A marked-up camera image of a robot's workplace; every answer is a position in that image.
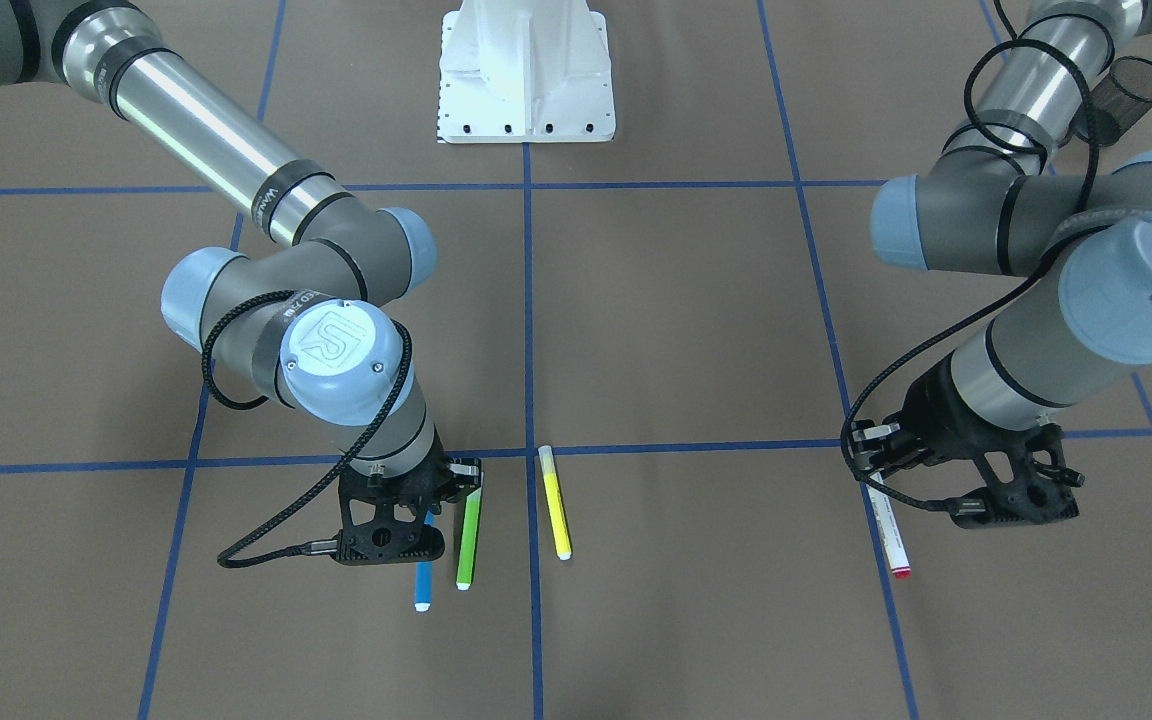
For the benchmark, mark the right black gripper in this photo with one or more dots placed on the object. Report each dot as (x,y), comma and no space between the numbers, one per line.
(427,482)

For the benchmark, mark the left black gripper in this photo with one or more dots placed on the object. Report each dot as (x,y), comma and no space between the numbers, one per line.
(934,402)

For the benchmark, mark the red marker pen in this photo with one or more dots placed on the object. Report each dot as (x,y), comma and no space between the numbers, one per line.
(894,550)

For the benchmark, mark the blue marker pen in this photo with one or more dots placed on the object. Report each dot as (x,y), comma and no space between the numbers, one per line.
(422,596)

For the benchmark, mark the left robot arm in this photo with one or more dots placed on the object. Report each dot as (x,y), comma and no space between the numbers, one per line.
(1016,192)

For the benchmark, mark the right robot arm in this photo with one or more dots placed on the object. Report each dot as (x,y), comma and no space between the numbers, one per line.
(98,399)

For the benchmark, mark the green marker pen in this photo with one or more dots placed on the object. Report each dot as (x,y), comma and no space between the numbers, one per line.
(469,537)

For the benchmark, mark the yellow marker pen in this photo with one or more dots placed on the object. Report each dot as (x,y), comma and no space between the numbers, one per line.
(555,504)

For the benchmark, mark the black mesh pen cup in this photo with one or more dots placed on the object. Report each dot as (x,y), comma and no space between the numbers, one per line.
(1119,101)

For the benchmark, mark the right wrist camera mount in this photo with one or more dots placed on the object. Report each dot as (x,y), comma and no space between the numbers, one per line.
(392,536)

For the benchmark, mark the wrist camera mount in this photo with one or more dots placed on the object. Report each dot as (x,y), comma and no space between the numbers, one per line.
(392,536)
(1040,490)

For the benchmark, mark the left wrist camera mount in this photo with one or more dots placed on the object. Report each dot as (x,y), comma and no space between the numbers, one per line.
(1040,490)

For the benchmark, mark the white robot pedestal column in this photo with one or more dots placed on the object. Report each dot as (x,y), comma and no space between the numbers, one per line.
(525,72)

